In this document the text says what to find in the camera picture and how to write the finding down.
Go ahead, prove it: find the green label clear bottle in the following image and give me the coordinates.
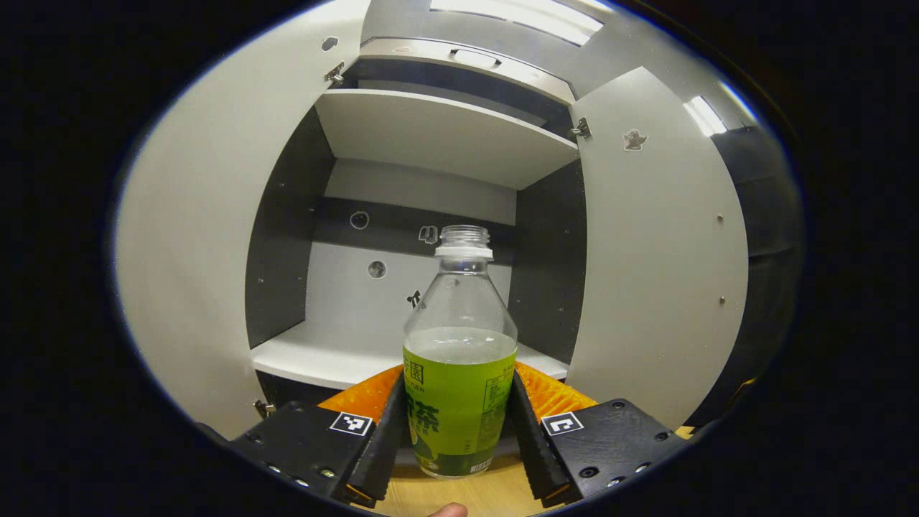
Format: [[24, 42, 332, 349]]
[[402, 224, 519, 479]]

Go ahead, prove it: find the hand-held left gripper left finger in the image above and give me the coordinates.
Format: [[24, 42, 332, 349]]
[[230, 372, 409, 509]]

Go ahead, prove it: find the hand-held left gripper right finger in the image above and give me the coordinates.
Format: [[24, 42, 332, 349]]
[[508, 361, 690, 509]]

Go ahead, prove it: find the grey cabinet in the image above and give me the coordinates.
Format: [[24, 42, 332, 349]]
[[244, 36, 589, 410]]

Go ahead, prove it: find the ceiling light panel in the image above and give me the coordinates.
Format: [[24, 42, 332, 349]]
[[684, 96, 727, 137], [431, 0, 604, 45]]

